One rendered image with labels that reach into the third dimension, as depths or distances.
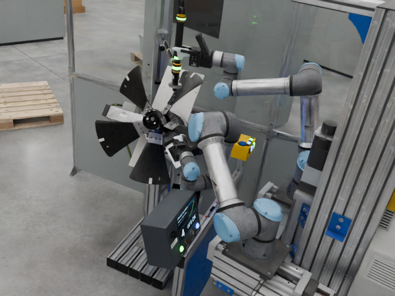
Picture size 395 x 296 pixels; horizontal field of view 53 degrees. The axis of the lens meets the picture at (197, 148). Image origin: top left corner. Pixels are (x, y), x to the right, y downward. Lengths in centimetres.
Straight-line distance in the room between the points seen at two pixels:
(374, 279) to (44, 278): 210
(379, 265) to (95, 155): 265
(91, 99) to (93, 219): 99
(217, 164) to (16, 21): 634
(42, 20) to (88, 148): 441
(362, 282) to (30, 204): 268
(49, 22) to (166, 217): 661
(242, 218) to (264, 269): 25
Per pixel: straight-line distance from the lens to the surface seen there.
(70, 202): 355
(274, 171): 292
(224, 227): 148
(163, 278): 281
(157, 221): 144
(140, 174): 215
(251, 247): 163
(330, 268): 179
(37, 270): 303
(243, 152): 235
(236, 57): 196
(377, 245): 164
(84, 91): 343
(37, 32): 776
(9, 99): 512
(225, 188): 152
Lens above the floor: 219
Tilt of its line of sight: 30 degrees down
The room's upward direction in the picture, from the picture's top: 7 degrees clockwise
